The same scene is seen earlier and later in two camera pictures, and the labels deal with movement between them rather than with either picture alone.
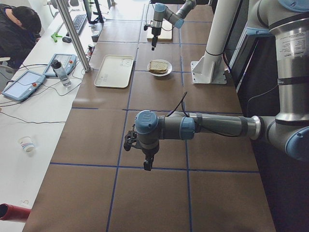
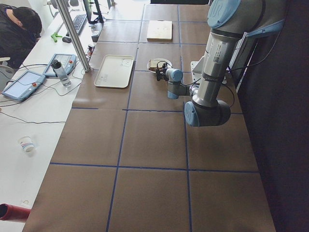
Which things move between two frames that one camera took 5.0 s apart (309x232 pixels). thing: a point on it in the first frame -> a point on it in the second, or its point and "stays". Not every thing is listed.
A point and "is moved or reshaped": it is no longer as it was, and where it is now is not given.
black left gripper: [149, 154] -> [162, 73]
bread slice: [158, 65] stays
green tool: [54, 35] stays
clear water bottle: [57, 66] stays
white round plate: [169, 69] is moved or reshaped
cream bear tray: [115, 71] stays
